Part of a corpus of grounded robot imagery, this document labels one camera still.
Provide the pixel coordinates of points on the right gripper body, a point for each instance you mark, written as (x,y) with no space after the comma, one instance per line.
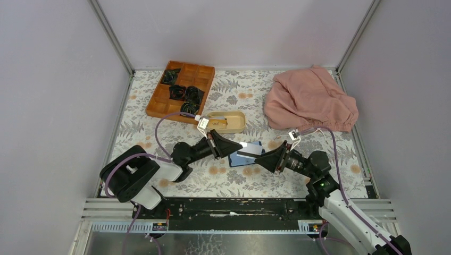
(285,159)

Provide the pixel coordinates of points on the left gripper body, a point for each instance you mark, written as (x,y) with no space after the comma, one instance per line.
(213,144)

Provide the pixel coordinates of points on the blue leather card holder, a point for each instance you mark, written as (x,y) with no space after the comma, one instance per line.
(235,161)

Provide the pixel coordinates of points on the white card with stripe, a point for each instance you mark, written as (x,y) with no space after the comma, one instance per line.
(250,150)

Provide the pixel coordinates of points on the gold credit card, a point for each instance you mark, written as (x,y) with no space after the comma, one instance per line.
(214,123)

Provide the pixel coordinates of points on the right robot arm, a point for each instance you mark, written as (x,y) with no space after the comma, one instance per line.
(326,198)

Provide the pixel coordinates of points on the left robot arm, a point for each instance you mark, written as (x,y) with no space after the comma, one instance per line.
(128,177)

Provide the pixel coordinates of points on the cream oval tray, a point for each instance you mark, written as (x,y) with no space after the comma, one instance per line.
(236,120)

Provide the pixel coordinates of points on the floral table mat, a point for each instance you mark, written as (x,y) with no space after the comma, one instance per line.
(243,91)

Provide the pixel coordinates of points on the black rolled item bottom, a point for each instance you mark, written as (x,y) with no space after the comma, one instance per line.
(189,109)

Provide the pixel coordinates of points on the black rolled item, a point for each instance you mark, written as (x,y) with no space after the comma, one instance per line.
(177,92)
(189,109)
(194,95)
(170,76)

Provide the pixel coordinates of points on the black rolled item middle right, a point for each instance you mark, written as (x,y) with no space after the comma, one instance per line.
(194,95)

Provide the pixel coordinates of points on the pink cloth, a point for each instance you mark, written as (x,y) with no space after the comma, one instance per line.
(309,97)

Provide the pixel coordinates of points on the black rolled item middle left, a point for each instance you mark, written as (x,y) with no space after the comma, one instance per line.
(177,92)

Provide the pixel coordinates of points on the wooden compartment tray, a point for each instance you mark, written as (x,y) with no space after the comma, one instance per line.
(191,74)

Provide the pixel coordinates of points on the black rolled item top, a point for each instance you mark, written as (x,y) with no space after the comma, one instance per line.
(170,76)

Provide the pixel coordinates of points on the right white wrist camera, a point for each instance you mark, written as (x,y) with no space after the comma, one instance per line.
(295,137)

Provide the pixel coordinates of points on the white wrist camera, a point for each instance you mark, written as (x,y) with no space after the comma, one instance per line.
(295,137)
(202,125)

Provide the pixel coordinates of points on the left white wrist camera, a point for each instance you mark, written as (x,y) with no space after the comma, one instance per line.
(202,125)

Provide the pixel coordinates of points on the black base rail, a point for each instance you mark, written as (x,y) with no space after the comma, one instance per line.
(232,214)

